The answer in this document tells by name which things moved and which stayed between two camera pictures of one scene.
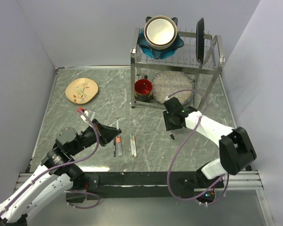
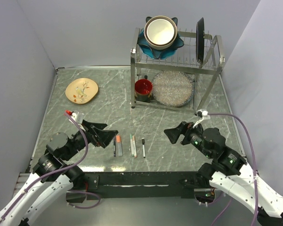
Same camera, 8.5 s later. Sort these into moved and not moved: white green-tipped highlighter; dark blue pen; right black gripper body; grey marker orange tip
Moved: right black gripper body
Not moved: dark blue pen; grey marker orange tip; white green-tipped highlighter
